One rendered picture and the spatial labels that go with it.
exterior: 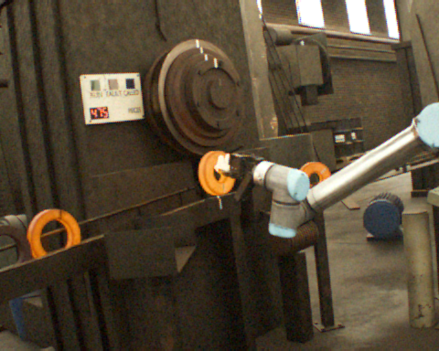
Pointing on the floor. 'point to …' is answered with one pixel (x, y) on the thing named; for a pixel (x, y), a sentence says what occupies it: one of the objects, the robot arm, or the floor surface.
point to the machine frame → (126, 163)
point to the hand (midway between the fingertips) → (217, 167)
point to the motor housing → (295, 281)
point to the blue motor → (383, 218)
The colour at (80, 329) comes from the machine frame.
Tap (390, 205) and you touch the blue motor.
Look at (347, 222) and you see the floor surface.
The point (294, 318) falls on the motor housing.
